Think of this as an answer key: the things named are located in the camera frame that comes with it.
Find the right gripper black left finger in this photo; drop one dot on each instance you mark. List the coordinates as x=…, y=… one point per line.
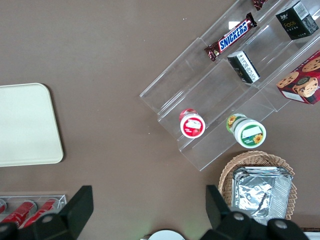
x=75, y=212

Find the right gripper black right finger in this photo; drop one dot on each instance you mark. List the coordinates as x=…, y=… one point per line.
x=220, y=215

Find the light tan wicker basket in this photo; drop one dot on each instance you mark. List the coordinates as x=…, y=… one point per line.
x=252, y=157

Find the cream plastic tray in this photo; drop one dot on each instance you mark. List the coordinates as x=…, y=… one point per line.
x=25, y=125

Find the clear acrylic bottle rack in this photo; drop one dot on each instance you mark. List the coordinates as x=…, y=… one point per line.
x=62, y=202

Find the red cola bottle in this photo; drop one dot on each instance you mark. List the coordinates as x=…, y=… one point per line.
x=21, y=212
x=42, y=211
x=2, y=206

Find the aluminium foil container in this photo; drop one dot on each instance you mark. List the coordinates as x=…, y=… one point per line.
x=257, y=195

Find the green lidded yogurt cup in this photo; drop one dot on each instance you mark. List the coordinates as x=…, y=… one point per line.
x=250, y=133

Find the red lidded yogurt cup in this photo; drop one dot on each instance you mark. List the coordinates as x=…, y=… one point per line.
x=192, y=126

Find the white plastic bin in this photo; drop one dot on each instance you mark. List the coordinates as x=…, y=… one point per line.
x=315, y=236

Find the clear acrylic stepped shelf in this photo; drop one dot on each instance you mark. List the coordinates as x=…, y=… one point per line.
x=190, y=75

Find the small black carton box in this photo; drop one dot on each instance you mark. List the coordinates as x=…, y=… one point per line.
x=295, y=22
x=243, y=67

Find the red plaid cookie box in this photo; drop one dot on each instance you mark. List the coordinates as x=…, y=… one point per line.
x=302, y=80

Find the Snickers chocolate bar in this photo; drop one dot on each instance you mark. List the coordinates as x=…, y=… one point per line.
x=258, y=3
x=232, y=36

